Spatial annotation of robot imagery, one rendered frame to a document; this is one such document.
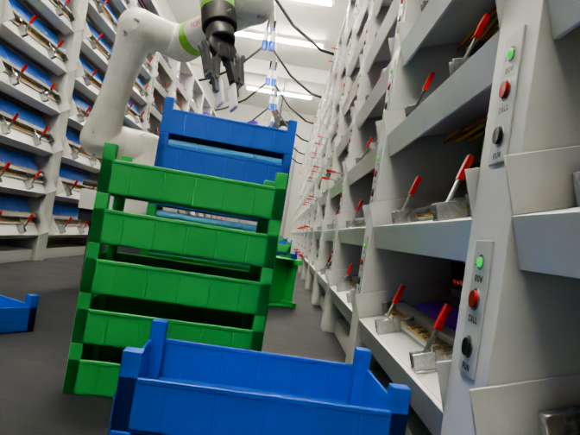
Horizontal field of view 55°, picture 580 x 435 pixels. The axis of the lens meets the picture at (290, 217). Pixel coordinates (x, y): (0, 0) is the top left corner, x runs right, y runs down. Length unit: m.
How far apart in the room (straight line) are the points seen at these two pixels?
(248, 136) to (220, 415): 0.79
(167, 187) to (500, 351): 0.60
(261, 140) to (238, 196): 0.37
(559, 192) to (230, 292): 0.57
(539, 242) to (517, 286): 0.06
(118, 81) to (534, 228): 1.66
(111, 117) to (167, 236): 1.11
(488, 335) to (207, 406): 0.28
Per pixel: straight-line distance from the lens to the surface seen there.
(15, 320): 1.34
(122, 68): 1.95
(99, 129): 2.00
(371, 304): 1.17
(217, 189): 0.91
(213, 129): 1.26
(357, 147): 1.89
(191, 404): 0.60
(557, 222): 0.42
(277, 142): 1.27
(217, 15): 1.51
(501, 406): 0.50
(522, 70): 0.54
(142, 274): 0.92
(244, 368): 0.79
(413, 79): 1.23
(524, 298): 0.50
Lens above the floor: 0.30
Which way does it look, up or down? 2 degrees up
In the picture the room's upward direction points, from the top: 9 degrees clockwise
